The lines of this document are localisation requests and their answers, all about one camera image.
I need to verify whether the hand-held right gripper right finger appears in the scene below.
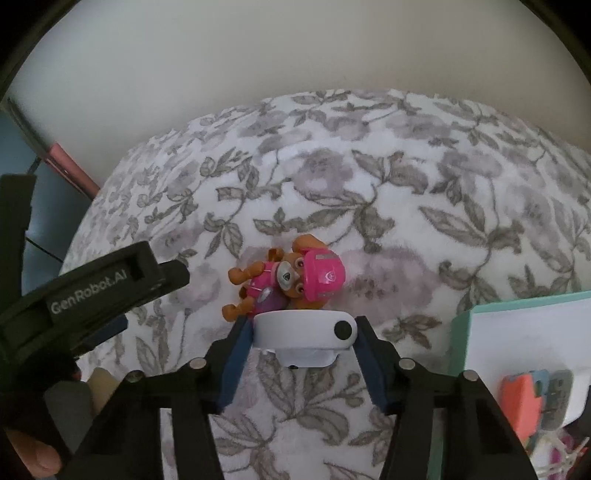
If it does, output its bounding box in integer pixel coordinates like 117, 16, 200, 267
353, 316, 539, 480

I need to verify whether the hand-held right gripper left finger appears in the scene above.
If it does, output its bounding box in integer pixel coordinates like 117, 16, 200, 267
60, 318, 254, 480

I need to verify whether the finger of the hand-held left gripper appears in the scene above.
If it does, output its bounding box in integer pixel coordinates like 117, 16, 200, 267
69, 314, 129, 358
157, 260, 191, 291

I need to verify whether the white round device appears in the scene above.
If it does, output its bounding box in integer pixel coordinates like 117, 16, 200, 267
253, 310, 358, 370

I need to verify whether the orange and blue gadget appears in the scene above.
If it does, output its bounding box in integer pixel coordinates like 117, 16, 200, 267
501, 371, 550, 441

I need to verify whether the teal tray with white inside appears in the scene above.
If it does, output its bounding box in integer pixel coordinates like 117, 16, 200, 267
427, 291, 591, 480

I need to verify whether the person's left hand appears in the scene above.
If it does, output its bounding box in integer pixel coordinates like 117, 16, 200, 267
2, 427, 63, 478

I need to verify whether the tan cardboard piece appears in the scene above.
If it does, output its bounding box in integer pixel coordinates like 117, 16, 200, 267
87, 368, 118, 416

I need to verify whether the dark teal cabinet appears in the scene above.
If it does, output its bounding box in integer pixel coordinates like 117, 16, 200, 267
0, 99, 93, 287

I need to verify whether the pink toy dog figure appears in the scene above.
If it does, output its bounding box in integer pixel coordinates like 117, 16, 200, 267
222, 234, 347, 324

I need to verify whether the pink board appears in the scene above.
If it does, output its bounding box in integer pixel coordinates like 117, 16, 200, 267
46, 143, 101, 199

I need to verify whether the floral grey white blanket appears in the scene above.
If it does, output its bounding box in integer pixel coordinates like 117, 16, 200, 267
60, 89, 591, 480

